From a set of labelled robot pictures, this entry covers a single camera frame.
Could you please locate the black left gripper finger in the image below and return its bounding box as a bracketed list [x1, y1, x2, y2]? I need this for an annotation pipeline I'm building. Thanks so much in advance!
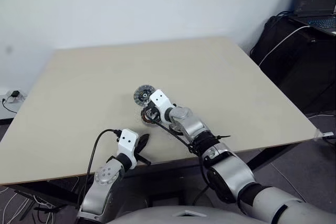
[138, 134, 151, 154]
[135, 154, 151, 166]

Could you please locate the clear table corner clamp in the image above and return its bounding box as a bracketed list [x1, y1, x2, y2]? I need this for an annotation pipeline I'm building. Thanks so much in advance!
[313, 129, 335, 141]

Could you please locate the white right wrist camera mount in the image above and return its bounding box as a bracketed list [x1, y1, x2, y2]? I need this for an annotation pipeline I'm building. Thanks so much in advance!
[149, 89, 175, 124]

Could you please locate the grey robot torso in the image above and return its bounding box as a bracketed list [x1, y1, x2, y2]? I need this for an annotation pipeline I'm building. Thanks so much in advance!
[104, 205, 253, 224]

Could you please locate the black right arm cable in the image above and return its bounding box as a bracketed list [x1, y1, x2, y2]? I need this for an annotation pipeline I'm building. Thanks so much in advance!
[153, 119, 211, 206]

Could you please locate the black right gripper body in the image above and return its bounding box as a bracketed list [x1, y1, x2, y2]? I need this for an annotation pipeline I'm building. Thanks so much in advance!
[145, 102, 163, 126]

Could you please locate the black laptop cable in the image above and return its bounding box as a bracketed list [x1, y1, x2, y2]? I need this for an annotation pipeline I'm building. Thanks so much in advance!
[269, 10, 298, 26]

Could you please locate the black power strip cable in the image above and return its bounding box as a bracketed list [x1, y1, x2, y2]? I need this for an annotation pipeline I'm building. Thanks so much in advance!
[2, 97, 17, 114]

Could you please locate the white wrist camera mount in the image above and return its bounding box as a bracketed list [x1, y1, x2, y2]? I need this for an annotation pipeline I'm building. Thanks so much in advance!
[149, 89, 175, 124]
[117, 128, 140, 170]

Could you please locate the white laptop cable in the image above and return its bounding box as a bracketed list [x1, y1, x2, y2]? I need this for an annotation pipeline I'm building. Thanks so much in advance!
[258, 25, 311, 67]

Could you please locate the white power strip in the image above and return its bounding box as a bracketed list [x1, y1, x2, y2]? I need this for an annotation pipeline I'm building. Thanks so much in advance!
[5, 90, 26, 103]

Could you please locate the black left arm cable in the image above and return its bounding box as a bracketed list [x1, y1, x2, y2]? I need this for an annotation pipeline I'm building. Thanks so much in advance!
[77, 129, 122, 217]

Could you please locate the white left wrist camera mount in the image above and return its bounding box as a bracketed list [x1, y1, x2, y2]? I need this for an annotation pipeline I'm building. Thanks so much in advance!
[117, 128, 140, 170]

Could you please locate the large black case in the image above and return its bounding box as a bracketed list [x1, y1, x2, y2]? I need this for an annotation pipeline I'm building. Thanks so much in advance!
[249, 15, 336, 115]

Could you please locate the lower silver round disc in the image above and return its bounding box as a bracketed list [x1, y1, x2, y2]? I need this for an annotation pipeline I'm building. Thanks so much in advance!
[138, 107, 158, 128]

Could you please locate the white floor cable bundle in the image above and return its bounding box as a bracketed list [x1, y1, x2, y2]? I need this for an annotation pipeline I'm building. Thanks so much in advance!
[0, 176, 80, 224]

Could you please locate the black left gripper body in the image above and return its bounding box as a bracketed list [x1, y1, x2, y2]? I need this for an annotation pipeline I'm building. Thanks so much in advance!
[134, 142, 142, 161]

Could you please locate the black zip tie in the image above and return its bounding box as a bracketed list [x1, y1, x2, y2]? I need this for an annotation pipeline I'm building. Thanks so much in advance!
[209, 134, 232, 144]

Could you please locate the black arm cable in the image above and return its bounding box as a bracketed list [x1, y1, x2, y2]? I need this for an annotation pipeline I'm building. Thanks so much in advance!
[77, 129, 122, 217]
[153, 119, 211, 206]

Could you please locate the round silver motor lid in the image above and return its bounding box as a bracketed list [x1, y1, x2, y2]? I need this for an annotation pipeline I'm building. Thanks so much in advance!
[133, 84, 155, 108]

